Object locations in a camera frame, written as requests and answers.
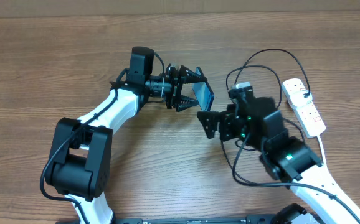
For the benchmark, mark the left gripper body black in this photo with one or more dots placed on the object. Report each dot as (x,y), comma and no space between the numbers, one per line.
(175,89)

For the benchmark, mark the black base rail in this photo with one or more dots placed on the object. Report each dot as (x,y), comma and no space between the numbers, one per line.
(292,214)

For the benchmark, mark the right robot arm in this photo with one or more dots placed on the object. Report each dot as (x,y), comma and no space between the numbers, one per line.
(258,123)

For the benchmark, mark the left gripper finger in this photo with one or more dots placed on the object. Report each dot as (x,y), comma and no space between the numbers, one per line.
(187,76)
(185,102)

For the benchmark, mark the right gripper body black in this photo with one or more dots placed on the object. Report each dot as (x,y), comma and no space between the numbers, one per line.
(230,128)

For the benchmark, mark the blue Galaxy smartphone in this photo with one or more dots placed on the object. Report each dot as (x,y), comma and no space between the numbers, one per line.
(203,92)

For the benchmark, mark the white charger adapter plug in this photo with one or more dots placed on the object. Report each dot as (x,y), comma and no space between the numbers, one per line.
(299,99)

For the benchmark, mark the white power strip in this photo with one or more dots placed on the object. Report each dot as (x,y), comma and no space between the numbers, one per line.
(308,116)

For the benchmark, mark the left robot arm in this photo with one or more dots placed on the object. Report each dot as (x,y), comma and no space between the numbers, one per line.
(78,167)

